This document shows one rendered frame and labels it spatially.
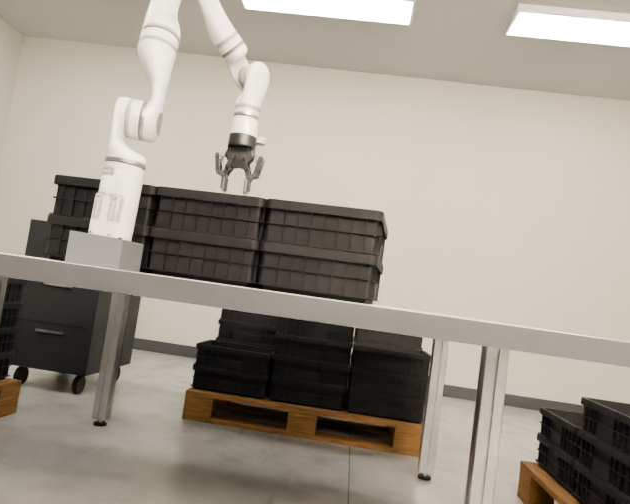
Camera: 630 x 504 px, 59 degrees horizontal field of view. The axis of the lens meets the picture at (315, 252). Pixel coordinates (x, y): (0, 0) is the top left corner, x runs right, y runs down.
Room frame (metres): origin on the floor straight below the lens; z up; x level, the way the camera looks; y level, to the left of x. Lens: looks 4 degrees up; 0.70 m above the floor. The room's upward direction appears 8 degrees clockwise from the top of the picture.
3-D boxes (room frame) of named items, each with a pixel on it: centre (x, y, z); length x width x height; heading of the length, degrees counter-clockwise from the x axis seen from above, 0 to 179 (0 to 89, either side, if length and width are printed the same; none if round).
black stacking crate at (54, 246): (1.67, 0.55, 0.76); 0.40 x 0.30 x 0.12; 170
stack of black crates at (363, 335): (3.37, -0.50, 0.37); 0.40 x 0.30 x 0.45; 85
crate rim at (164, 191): (1.62, 0.26, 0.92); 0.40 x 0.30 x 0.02; 170
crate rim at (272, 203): (1.57, -0.04, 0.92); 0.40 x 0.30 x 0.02; 170
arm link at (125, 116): (1.29, 0.47, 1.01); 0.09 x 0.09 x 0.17; 7
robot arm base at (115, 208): (1.29, 0.47, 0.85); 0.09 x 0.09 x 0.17; 77
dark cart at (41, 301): (3.31, 1.31, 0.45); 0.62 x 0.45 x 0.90; 175
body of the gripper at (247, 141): (1.50, 0.24, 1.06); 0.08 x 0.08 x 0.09
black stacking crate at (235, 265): (1.62, 0.26, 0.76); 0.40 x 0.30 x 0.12; 170
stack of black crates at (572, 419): (2.16, -1.15, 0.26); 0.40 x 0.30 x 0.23; 175
